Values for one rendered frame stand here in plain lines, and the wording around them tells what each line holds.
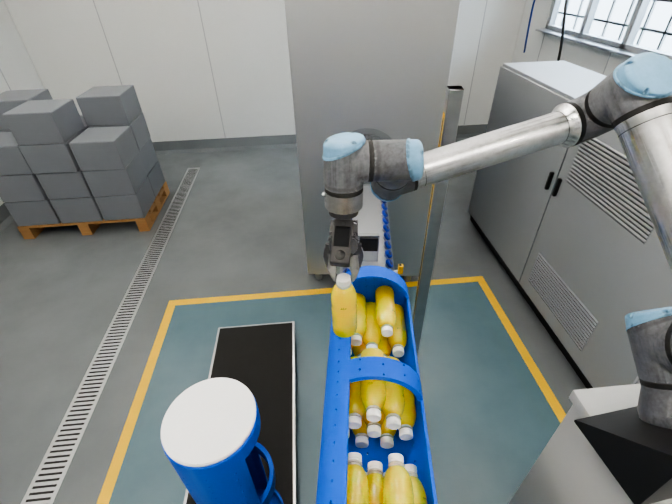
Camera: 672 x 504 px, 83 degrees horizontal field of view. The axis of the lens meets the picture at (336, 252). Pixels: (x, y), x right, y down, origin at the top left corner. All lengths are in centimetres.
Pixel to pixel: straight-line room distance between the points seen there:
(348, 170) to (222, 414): 83
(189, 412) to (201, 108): 482
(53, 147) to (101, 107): 55
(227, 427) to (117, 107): 342
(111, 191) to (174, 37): 228
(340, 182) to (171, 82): 500
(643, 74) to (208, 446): 140
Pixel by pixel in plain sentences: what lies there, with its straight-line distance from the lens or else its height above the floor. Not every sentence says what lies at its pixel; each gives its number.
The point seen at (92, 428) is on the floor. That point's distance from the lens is 280.
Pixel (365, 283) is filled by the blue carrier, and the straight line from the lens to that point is 144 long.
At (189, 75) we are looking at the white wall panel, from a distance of 566.
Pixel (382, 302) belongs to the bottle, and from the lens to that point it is 138.
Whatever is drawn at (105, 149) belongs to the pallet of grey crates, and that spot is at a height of 86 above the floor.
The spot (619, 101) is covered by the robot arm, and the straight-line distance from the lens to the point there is 112.
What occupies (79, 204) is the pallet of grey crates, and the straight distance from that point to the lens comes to 434.
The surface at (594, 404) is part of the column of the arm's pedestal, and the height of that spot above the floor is 110.
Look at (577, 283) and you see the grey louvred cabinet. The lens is 272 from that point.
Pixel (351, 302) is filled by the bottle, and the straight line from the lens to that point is 103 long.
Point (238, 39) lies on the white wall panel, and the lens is 547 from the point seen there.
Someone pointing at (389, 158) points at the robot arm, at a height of 178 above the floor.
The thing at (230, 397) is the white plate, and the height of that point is 104.
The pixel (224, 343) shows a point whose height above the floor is 15.
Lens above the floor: 212
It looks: 38 degrees down
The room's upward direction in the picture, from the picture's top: 1 degrees counter-clockwise
